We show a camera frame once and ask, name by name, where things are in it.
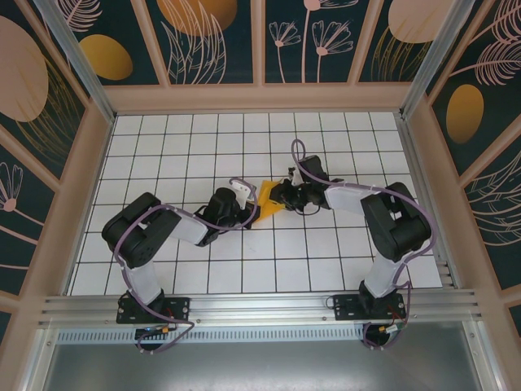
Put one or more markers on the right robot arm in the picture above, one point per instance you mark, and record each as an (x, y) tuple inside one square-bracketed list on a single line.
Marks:
[(395, 228)]

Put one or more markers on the aluminium corner post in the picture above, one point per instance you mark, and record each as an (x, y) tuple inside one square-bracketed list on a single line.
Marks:
[(81, 69), (431, 61)]

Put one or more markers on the dark wall panel pink circle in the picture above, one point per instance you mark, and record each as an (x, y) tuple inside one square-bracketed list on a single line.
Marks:
[(24, 81), (390, 61)]

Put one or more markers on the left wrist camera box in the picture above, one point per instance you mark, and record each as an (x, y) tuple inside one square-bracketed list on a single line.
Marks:
[(243, 193)]

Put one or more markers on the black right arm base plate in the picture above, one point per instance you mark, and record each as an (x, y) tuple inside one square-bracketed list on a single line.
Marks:
[(346, 307)]

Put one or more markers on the dark wall panel orange circle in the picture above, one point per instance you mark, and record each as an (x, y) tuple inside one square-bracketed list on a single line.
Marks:
[(228, 49)]

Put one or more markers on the dark wall panel orange oval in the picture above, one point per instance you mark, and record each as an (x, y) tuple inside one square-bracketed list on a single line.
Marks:
[(488, 102), (122, 40)]

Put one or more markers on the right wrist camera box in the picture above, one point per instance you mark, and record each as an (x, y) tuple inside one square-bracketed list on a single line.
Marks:
[(296, 176)]

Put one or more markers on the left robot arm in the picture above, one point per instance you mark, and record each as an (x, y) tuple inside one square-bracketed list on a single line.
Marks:
[(138, 236)]

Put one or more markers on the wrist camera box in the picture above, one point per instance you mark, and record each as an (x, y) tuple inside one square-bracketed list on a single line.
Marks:
[(296, 176), (243, 193)]

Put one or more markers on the dark wall panel pink flowers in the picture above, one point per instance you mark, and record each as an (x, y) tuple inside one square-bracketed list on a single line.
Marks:
[(20, 244), (325, 24)]

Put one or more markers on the long aluminium mounting rail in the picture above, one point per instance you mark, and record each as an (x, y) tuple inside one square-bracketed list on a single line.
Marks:
[(260, 309)]

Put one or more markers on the dark wall panel pink leaves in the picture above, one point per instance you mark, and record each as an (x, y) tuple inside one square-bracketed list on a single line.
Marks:
[(496, 212)]

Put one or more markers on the aluminium side rail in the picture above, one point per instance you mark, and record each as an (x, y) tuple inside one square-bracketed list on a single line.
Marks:
[(423, 163)]

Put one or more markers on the grey metal sheet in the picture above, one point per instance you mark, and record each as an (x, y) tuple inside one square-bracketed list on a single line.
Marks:
[(260, 366)]

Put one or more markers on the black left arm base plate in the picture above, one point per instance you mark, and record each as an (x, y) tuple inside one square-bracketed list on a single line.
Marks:
[(179, 309)]

